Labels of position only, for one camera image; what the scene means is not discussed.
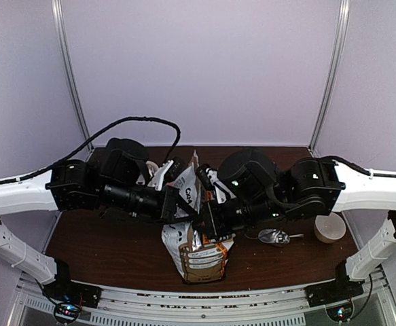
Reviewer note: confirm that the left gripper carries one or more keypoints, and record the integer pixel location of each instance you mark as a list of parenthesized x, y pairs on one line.
[(170, 200)]

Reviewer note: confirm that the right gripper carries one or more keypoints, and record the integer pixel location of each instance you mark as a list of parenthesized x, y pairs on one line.
[(216, 228)]

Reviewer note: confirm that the pet food bag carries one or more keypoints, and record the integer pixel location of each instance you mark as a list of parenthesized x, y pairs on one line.
[(197, 258)]

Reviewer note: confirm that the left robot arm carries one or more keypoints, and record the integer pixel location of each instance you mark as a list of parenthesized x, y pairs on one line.
[(120, 179)]

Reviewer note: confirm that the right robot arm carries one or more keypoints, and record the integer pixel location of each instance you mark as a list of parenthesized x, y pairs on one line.
[(249, 188)]

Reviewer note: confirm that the pink double pet feeder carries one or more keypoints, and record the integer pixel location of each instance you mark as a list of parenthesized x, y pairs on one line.
[(152, 168)]

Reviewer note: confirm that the metal scoop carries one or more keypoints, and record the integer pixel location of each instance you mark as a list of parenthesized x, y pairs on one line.
[(276, 238)]

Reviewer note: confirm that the beige ceramic bowl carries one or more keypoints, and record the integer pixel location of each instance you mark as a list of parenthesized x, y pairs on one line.
[(329, 228)]

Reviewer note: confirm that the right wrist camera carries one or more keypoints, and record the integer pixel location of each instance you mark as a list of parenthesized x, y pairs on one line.
[(202, 174)]

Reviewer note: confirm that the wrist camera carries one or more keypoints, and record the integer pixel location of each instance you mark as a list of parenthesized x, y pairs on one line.
[(202, 174), (176, 168)]

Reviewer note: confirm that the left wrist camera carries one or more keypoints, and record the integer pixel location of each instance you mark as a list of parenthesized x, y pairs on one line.
[(176, 168)]

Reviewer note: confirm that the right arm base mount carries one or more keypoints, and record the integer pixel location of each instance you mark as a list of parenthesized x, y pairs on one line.
[(339, 289)]

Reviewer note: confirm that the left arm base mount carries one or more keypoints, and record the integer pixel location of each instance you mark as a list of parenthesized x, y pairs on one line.
[(69, 297)]

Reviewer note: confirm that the right aluminium frame post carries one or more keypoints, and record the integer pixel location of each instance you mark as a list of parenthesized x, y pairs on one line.
[(336, 57)]

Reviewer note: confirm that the aluminium frame post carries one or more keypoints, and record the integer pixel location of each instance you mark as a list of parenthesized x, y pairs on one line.
[(336, 57), (59, 22)]

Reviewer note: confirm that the left aluminium frame post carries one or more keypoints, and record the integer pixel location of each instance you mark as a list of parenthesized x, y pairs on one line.
[(59, 22)]

